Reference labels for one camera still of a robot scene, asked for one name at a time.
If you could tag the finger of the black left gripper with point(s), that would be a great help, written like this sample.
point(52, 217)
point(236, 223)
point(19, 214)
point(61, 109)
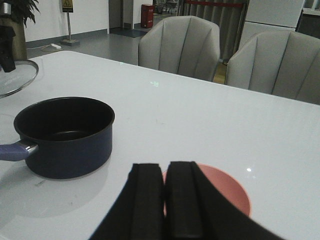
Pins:
point(6, 50)

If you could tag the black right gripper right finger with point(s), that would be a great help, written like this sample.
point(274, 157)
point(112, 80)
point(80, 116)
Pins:
point(196, 210)

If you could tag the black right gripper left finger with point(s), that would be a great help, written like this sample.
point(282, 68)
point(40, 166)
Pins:
point(138, 212)

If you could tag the pink plastic bowl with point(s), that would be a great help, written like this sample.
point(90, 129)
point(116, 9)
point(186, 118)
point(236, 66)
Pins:
point(229, 187)

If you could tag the glass lid with blue knob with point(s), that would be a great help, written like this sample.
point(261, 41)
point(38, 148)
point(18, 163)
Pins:
point(14, 81)

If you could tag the potted green plant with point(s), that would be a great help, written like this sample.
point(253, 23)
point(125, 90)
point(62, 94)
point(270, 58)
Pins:
point(15, 13)

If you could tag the yellow warning sign stand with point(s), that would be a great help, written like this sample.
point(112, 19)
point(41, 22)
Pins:
point(67, 7)

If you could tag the left grey upholstered chair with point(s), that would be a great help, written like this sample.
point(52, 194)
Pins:
point(182, 45)

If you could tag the grey upholstered chair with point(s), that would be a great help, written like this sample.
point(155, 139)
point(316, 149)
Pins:
point(282, 63)
point(182, 45)

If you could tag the right grey upholstered chair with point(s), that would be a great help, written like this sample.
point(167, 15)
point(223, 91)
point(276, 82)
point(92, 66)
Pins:
point(282, 63)

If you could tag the red barrier tape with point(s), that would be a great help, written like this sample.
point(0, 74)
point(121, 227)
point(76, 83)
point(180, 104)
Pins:
point(214, 4)

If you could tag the white refrigerator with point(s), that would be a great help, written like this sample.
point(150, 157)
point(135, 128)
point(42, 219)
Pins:
point(269, 15)

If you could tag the dark blue saucepan purple handle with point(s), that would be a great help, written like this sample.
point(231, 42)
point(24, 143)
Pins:
point(62, 138)

